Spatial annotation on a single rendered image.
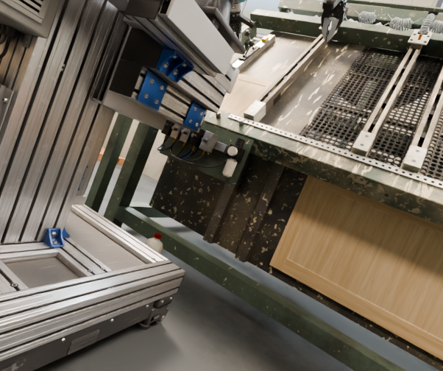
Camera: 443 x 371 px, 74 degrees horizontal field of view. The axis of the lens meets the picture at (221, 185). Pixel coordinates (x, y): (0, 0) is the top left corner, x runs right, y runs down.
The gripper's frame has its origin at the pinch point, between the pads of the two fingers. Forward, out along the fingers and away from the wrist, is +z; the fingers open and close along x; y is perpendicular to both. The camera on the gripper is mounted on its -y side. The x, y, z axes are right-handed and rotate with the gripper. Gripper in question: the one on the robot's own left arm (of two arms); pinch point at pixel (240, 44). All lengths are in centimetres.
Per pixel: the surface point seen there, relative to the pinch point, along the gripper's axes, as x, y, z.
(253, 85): 30.1, -14.1, 10.5
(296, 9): -96, -29, 13
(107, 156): 95, 53, 18
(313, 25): -41, -44, 4
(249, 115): 67, -19, 5
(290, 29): -46, -28, 9
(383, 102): 50, -82, 5
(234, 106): 53, -8, 11
